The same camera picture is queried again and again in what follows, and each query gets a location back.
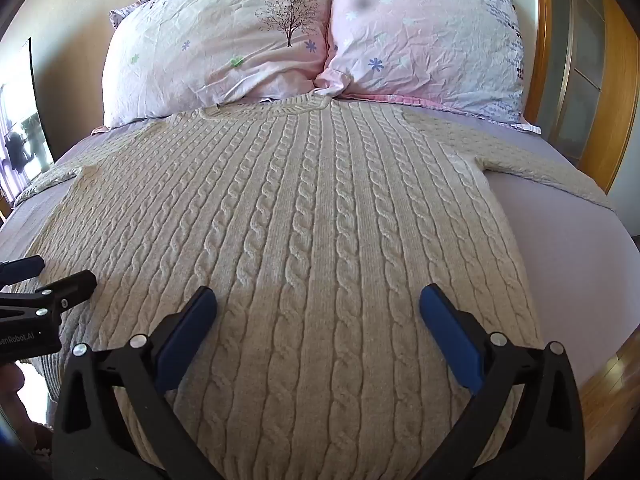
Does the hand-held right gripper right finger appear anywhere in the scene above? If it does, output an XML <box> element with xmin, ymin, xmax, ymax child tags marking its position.
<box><xmin>419</xmin><ymin>283</ymin><xmax>587</xmax><ymax>480</ymax></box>

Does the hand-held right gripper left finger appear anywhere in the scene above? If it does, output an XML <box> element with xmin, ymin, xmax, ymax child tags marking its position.
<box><xmin>52</xmin><ymin>286</ymin><xmax>224</xmax><ymax>480</ymax></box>

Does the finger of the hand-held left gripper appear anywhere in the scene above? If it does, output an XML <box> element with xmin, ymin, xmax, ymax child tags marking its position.
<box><xmin>0</xmin><ymin>255</ymin><xmax>46</xmax><ymax>281</ymax></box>
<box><xmin>0</xmin><ymin>269</ymin><xmax>98</xmax><ymax>317</ymax></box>

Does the beige cable-knit sweater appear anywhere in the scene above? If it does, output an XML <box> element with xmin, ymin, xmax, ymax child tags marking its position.
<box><xmin>12</xmin><ymin>95</ymin><xmax>615</xmax><ymax>480</ymax></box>

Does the person's left hand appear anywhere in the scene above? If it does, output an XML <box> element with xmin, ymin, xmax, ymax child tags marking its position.
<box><xmin>0</xmin><ymin>361</ymin><xmax>48</xmax><ymax>456</ymax></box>

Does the lavender bed sheet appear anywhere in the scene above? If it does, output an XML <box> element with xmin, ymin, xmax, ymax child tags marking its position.
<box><xmin>0</xmin><ymin>101</ymin><xmax>640</xmax><ymax>431</ymax></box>

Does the pink tree-print pillow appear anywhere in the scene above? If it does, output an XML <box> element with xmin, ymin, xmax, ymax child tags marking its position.
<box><xmin>102</xmin><ymin>0</ymin><xmax>332</xmax><ymax>129</ymax></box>

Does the wooden glass-panel door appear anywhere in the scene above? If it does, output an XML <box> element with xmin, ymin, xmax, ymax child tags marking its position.
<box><xmin>547</xmin><ymin>0</ymin><xmax>640</xmax><ymax>196</ymax></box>

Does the pink flower-print pillow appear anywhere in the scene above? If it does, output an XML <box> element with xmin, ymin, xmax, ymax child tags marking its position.
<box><xmin>314</xmin><ymin>0</ymin><xmax>543</xmax><ymax>135</ymax></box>

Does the wooden headboard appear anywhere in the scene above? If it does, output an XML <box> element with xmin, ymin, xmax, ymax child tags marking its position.
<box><xmin>450</xmin><ymin>0</ymin><xmax>555</xmax><ymax>131</ymax></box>

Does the wall poster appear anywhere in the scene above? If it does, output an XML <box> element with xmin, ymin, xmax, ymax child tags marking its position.
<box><xmin>0</xmin><ymin>37</ymin><xmax>56</xmax><ymax>201</ymax></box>

